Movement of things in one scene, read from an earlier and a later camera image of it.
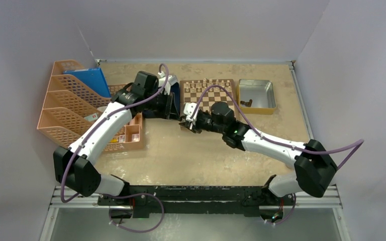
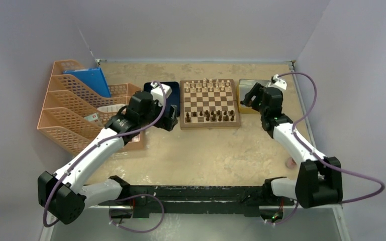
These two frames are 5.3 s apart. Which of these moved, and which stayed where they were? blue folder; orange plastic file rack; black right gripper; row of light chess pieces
Moved: black right gripper
Stayed: row of light chess pieces; orange plastic file rack; blue folder
